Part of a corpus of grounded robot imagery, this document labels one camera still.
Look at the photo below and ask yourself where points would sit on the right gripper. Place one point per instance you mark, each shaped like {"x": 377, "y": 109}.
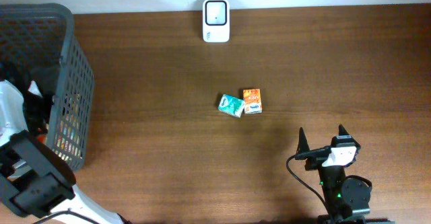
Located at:
{"x": 316, "y": 153}

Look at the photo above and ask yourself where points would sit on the grey plastic mesh basket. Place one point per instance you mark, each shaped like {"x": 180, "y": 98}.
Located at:
{"x": 38, "y": 44}

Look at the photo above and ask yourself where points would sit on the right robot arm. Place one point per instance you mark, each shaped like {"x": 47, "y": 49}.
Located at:
{"x": 345, "y": 198}

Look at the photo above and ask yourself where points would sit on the teal tissue pack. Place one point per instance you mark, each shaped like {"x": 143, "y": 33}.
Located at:
{"x": 231, "y": 105}

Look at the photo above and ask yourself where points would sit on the orange tissue pack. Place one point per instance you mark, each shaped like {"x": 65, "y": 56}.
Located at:
{"x": 252, "y": 99}

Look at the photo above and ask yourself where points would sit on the white barcode scanner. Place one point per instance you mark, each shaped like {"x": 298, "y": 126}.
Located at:
{"x": 216, "y": 21}

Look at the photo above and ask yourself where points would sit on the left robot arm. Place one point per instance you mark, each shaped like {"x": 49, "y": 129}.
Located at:
{"x": 34, "y": 180}

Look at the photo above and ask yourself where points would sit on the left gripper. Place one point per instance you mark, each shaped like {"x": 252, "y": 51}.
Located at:
{"x": 42, "y": 80}

